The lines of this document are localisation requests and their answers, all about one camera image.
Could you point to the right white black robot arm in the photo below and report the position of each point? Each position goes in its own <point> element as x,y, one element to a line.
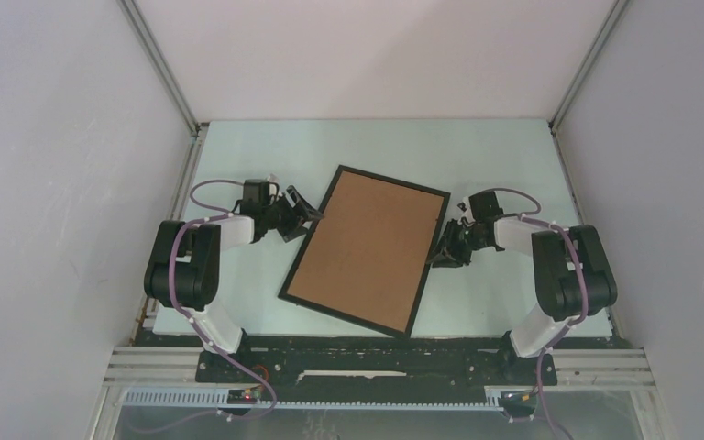
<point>573,279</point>

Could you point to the aluminium corner post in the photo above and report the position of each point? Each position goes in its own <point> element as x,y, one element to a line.
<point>151,47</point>
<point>590,59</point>

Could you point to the brown frame backing board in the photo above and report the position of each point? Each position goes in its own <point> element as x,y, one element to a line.
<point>364,252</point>

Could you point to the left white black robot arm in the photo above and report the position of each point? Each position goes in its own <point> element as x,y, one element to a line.
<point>183,270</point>

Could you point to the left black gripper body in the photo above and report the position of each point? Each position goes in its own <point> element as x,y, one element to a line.
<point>282,217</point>

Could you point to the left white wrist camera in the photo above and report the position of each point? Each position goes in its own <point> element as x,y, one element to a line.
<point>274,185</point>

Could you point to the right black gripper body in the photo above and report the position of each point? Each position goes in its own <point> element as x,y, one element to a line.
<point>458,243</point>

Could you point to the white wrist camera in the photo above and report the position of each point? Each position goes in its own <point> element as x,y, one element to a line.
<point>274,185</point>
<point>464,205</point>

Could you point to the right aluminium corner post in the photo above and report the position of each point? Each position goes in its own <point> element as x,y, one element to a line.
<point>590,59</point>

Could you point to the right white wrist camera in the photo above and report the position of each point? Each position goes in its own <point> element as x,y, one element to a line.
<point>464,205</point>

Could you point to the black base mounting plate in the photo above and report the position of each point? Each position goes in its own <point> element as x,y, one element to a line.
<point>374,369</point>

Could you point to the left aluminium corner post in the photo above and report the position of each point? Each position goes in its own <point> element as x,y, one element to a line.
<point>151,47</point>

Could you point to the white cable duct strip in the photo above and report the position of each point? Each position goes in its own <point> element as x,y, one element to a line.
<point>220,399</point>

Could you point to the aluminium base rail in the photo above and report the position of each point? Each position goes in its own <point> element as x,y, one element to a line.
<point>132,366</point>

